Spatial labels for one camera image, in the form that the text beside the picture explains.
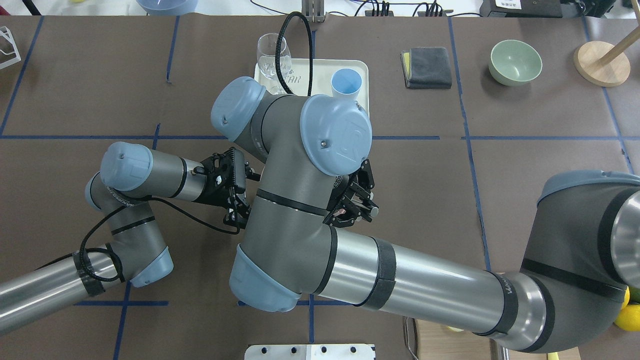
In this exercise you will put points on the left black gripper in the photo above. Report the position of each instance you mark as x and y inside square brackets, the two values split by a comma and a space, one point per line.
[211, 191]

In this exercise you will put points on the grey folded cloth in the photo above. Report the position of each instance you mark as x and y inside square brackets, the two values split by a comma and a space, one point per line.
[426, 68]

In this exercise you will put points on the green bowl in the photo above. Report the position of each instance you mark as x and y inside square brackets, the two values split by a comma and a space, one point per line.
[514, 63]

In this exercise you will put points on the blue plastic cup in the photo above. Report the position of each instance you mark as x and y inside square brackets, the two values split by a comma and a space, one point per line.
[346, 83]

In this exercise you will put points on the wooden cutting board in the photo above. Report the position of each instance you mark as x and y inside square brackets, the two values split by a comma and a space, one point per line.
[426, 340]

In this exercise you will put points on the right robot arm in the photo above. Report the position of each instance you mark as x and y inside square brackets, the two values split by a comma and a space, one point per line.
[582, 253]

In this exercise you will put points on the clear wine glass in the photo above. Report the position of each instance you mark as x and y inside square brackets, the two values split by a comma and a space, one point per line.
[266, 55]

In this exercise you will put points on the wooden stand base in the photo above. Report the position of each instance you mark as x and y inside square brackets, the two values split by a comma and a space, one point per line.
[603, 63]

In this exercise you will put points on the blue bowl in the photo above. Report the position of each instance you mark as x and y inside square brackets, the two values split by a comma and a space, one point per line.
[168, 7]

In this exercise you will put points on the white wire cup rack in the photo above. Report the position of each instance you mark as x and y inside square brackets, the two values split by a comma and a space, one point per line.
[9, 52]

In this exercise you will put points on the steel muddler black cap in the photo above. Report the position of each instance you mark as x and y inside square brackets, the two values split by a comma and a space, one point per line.
[498, 352]

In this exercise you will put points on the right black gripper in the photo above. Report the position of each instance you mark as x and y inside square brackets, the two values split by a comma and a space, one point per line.
[356, 191]

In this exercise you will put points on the cream bear tray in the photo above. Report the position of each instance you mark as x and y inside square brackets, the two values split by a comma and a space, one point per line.
[323, 71]

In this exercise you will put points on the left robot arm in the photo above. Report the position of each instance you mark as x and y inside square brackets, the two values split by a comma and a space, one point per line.
[126, 245]

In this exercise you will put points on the whole yellow lemon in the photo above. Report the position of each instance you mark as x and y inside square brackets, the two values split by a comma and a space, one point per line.
[626, 298]

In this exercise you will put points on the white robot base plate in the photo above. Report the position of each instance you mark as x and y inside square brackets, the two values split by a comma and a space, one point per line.
[335, 351]

